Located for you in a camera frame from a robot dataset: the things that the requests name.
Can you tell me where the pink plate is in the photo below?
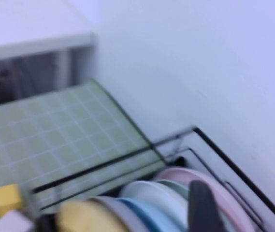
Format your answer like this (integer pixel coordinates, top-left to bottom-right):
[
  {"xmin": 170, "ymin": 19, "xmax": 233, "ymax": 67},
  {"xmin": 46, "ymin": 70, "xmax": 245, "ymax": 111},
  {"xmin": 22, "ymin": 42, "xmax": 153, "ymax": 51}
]
[{"xmin": 155, "ymin": 168, "xmax": 258, "ymax": 232}]

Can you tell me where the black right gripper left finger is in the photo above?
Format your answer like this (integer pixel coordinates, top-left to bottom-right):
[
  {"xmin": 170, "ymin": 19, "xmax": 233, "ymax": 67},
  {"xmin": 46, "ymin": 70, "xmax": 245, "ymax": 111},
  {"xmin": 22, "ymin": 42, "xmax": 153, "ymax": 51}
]
[{"xmin": 187, "ymin": 180, "xmax": 225, "ymax": 232}]

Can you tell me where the white cabinet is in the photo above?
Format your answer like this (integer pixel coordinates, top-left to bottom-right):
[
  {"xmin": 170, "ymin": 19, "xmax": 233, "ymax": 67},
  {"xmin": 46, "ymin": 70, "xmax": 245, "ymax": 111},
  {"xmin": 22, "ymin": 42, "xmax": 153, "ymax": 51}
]
[{"xmin": 0, "ymin": 32, "xmax": 97, "ymax": 108}]

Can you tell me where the yellow plate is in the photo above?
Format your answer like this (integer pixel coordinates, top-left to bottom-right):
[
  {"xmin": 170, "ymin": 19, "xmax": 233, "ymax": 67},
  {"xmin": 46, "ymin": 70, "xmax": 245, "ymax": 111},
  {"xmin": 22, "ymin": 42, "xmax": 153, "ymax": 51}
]
[{"xmin": 56, "ymin": 201, "xmax": 128, "ymax": 232}]

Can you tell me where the white charger block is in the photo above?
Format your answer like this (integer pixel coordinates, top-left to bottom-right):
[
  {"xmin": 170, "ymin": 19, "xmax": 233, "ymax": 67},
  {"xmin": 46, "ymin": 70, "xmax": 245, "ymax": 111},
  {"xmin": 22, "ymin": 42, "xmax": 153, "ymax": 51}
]
[{"xmin": 0, "ymin": 209, "xmax": 34, "ymax": 232}]

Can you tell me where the green plate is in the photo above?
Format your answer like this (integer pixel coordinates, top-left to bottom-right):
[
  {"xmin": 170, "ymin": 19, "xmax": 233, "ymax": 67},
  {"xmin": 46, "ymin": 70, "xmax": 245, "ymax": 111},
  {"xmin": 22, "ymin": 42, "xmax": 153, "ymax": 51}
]
[{"xmin": 158, "ymin": 180, "xmax": 188, "ymax": 196}]

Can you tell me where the blue plate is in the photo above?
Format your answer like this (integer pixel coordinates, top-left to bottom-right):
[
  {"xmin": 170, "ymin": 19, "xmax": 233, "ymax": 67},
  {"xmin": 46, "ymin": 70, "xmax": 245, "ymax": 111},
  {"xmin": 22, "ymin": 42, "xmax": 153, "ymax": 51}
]
[{"xmin": 115, "ymin": 197, "xmax": 188, "ymax": 232}]

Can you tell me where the yellow cube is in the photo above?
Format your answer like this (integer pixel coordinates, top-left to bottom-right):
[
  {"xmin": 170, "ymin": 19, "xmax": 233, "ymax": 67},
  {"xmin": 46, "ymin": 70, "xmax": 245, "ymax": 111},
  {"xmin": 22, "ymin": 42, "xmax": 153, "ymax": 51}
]
[{"xmin": 0, "ymin": 184, "xmax": 23, "ymax": 216}]

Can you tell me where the grey plate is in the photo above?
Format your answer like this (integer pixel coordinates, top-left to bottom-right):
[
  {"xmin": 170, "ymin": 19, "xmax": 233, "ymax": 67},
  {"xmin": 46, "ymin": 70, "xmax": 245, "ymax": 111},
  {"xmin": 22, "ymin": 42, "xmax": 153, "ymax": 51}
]
[{"xmin": 87, "ymin": 196, "xmax": 150, "ymax": 232}]

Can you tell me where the pale mint plate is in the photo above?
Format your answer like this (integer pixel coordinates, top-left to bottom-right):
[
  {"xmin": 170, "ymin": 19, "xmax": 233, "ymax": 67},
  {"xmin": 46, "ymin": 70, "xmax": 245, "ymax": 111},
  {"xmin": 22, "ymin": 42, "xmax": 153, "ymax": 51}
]
[{"xmin": 118, "ymin": 180, "xmax": 188, "ymax": 227}]

